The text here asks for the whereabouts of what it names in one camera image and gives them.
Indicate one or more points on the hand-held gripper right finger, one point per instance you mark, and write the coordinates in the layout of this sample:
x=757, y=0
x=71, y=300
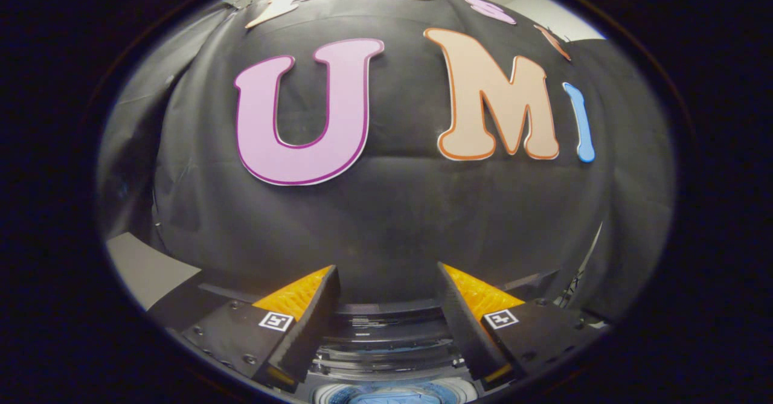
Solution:
x=465, y=331

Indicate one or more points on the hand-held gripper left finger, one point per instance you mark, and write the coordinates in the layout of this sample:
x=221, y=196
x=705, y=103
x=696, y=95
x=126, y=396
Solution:
x=311, y=331

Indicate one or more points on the grey washing machine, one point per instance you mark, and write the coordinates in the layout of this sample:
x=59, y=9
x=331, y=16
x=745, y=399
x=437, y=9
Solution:
x=525, y=282

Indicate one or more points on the light blue garment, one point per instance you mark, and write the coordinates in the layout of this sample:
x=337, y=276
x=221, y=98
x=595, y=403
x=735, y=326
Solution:
x=392, y=398

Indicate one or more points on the black backdrop cloth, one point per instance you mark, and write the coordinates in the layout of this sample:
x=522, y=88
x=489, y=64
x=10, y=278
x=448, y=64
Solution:
x=392, y=223

